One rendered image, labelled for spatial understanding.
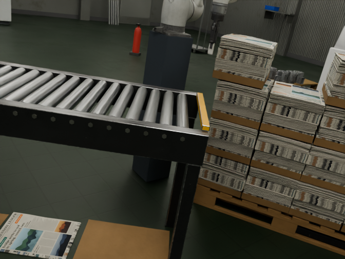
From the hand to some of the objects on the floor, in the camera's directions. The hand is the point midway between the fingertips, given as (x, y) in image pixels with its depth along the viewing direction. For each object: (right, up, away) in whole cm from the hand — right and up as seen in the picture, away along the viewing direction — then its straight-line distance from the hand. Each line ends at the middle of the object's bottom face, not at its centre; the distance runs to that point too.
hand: (211, 48), depth 204 cm
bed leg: (-26, -123, -54) cm, 137 cm away
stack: (+49, -107, +17) cm, 119 cm away
